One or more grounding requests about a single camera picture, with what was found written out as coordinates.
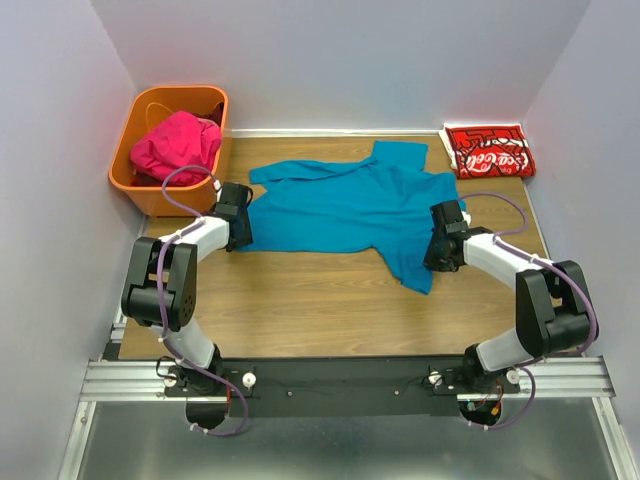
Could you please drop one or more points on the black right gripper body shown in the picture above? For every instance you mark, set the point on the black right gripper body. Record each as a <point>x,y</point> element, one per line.
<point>433,257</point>

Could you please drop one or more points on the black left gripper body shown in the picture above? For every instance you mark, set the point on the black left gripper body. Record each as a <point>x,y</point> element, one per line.
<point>246,237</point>

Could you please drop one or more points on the blue t shirt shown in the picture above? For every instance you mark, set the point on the blue t shirt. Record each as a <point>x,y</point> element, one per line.
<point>382,202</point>

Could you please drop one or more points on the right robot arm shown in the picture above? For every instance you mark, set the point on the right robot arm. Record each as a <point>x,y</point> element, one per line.
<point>553,310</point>

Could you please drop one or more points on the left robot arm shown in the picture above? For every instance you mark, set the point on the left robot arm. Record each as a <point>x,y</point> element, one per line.
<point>160,290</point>

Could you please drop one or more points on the pink t shirt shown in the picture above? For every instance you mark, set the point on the pink t shirt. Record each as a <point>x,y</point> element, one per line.
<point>182,141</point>

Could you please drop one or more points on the folded red coca-cola shirt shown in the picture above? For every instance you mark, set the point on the folded red coca-cola shirt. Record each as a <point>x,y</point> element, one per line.
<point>488,150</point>

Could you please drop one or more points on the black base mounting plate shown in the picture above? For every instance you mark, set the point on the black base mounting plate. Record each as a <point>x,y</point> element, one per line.
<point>341,387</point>

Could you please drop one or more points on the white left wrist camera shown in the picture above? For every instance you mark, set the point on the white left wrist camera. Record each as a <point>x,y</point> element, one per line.
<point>467,217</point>

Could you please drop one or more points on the aluminium extrusion rail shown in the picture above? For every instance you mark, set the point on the aluminium extrusion rail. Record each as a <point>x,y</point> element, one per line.
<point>558,427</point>

